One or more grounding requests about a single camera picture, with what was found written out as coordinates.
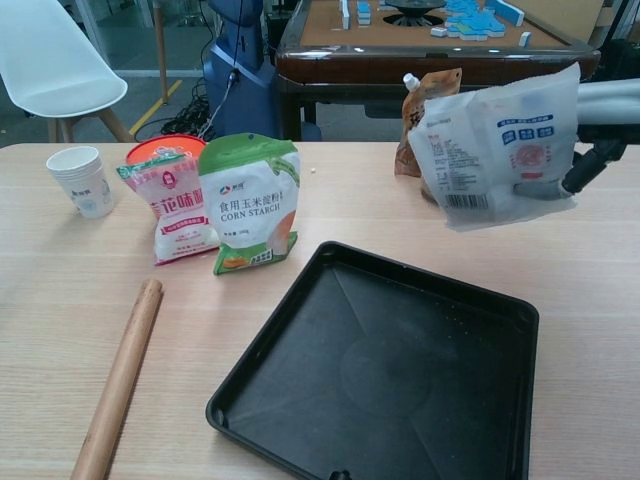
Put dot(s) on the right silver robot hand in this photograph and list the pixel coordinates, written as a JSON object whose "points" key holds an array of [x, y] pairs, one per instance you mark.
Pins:
{"points": [[610, 105]]}

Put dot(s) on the white plastic food bag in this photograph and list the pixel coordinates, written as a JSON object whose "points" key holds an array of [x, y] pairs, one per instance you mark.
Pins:
{"points": [[495, 155]]}

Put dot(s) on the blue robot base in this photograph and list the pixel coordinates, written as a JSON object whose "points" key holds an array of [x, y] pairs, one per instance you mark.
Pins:
{"points": [[237, 65]]}

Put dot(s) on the black square baking tray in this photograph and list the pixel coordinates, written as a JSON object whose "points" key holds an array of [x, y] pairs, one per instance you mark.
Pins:
{"points": [[380, 370]]}

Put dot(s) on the green white corn starch bag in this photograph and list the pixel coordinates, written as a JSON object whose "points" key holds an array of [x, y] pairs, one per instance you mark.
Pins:
{"points": [[250, 200]]}

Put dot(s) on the pink white seasoning bag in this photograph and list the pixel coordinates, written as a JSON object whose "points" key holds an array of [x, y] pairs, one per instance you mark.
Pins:
{"points": [[177, 215]]}

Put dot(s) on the single blue white mahjong tile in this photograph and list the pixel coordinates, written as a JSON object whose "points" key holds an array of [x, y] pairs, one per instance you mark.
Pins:
{"points": [[439, 32], [526, 38]]}

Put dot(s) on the blue white mahjong tile row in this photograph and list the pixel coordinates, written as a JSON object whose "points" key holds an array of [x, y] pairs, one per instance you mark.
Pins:
{"points": [[507, 11]]}

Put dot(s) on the blue mahjong tile pile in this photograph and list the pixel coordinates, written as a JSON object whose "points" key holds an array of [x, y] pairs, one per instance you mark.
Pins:
{"points": [[472, 20]]}

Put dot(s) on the brown spouted sauce pouch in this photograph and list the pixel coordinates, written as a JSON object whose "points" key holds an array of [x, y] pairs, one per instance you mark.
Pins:
{"points": [[425, 95]]}

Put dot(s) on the dark wood mahjong table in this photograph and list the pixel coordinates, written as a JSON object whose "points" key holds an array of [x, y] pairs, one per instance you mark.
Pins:
{"points": [[400, 55]]}

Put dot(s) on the black mahjong table hub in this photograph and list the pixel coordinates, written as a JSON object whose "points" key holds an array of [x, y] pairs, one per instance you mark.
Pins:
{"points": [[412, 11]]}

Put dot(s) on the stacked blue mahjong tiles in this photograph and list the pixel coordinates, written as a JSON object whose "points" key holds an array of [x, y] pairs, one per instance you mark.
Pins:
{"points": [[364, 12]]}

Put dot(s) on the upright blue mahjong tile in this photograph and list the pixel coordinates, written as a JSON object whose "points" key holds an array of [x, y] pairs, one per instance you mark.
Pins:
{"points": [[345, 12]]}

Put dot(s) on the orange lidded round container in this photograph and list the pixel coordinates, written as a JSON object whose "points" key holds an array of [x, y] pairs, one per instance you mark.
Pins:
{"points": [[160, 145]]}

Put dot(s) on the white paper cup stack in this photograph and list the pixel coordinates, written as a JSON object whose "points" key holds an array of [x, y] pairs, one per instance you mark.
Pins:
{"points": [[85, 185]]}

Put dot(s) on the wooden rolling pin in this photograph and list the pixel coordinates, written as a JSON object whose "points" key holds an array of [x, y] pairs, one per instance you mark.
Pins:
{"points": [[120, 370]]}

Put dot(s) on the white chair wooden legs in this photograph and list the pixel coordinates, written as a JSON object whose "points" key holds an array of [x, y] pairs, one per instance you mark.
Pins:
{"points": [[50, 70]]}

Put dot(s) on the wooden post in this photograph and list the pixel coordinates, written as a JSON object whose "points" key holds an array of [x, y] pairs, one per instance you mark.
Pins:
{"points": [[160, 50]]}

